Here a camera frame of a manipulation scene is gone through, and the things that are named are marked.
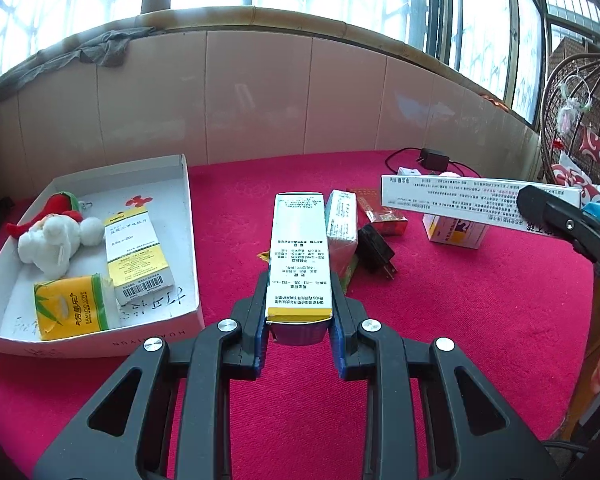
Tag wooden cabinet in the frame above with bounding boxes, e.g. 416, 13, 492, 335
560, 270, 600, 443

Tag hanging dreamcatcher ornament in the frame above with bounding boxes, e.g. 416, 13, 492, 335
555, 75, 593, 133

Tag black charger cable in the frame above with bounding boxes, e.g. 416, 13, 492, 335
382, 147, 483, 181

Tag red box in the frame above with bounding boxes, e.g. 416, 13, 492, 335
347, 187, 409, 237

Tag long white medicine box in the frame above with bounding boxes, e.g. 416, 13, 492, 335
380, 174, 583, 233

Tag wicker hanging chair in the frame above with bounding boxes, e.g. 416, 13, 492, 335
539, 35, 600, 191

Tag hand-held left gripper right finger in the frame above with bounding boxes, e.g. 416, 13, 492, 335
327, 270, 563, 480

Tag red chili plush toy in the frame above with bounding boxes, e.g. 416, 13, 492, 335
6, 191, 86, 238

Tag white cardboard tray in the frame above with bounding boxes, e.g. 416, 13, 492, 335
0, 153, 205, 358

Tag red tablecloth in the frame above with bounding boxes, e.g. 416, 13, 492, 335
0, 149, 596, 480

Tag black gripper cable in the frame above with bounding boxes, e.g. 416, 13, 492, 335
540, 437, 600, 461

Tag black power adapter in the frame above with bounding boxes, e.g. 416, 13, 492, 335
357, 224, 398, 281

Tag white blue yellow medicine box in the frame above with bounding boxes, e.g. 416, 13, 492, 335
422, 212, 491, 250

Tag white plush toy red bow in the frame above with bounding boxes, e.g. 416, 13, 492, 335
17, 210, 106, 278

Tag red white patterned pillow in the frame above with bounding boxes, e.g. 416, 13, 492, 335
577, 127, 600, 166

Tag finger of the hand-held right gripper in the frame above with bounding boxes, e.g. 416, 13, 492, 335
516, 185, 600, 281

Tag black charger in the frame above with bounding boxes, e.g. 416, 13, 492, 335
417, 148, 451, 171

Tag grey cloth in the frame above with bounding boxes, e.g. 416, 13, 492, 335
0, 26, 156, 106

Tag red white seat cushion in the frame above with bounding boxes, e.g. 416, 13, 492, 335
550, 162, 600, 206

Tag yellow tissue pack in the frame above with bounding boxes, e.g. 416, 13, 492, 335
32, 273, 118, 342

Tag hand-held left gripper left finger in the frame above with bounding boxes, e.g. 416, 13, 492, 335
32, 270, 271, 480

